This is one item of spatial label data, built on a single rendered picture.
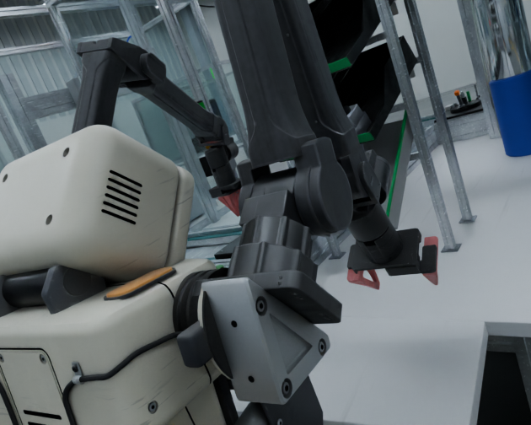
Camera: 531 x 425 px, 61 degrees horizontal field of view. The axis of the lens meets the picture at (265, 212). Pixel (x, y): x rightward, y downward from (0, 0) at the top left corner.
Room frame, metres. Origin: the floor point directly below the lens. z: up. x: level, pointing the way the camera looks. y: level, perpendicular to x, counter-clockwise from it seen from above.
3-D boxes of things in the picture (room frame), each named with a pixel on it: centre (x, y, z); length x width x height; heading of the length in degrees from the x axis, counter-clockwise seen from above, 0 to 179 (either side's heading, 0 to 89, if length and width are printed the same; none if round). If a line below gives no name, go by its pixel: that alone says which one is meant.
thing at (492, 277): (1.67, -0.27, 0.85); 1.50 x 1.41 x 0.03; 48
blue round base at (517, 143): (1.53, -0.96, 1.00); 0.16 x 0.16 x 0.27
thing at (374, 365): (1.04, 0.02, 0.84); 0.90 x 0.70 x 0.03; 55
